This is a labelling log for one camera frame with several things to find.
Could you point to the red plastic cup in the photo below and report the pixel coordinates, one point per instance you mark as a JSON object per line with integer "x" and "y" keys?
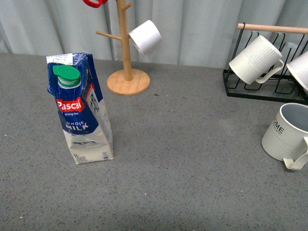
{"x": 95, "y": 3}

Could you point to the blue white milk carton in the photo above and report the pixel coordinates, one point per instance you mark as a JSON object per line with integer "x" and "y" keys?
{"x": 74, "y": 84}

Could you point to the white mug black handle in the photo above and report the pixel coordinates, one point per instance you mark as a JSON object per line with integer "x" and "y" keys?
{"x": 299, "y": 70}

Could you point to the wooden mug tree stand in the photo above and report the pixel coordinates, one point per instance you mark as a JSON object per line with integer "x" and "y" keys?
{"x": 128, "y": 81}

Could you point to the black wire mug rack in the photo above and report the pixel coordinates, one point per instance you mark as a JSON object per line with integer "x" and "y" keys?
{"x": 291, "y": 42}

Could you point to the cream HOME mug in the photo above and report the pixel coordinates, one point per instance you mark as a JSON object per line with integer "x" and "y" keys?
{"x": 286, "y": 139}

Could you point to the cream ribbed mug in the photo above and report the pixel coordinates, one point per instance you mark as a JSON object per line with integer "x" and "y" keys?
{"x": 259, "y": 61}

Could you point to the white cup on tree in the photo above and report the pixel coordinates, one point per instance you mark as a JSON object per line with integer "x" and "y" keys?
{"x": 145, "y": 37}

